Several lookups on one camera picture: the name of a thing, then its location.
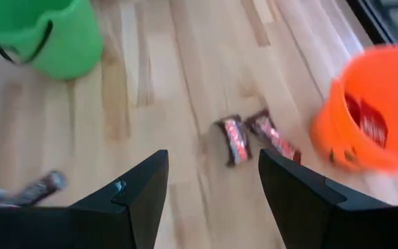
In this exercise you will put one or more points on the black aluminium table frame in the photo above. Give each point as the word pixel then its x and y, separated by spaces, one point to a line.
pixel 374 20

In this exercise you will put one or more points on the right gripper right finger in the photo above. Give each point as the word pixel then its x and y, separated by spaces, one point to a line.
pixel 323 221

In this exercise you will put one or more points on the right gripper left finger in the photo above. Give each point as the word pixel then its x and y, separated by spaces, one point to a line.
pixel 116 221

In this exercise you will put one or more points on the orange pumpkin face bucket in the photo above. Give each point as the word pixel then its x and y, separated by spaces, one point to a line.
pixel 392 86

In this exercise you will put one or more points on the red Skittles pack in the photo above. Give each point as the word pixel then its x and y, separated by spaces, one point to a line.
pixel 373 128
pixel 352 109

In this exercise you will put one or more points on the Hershey's bar dark silver wrapper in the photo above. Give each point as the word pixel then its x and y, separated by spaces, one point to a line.
pixel 40 188

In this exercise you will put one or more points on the Snickers bar brown wrapper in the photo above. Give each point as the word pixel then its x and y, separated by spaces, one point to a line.
pixel 271 135
pixel 236 140

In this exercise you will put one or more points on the green plastic bucket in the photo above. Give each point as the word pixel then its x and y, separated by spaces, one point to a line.
pixel 71 45

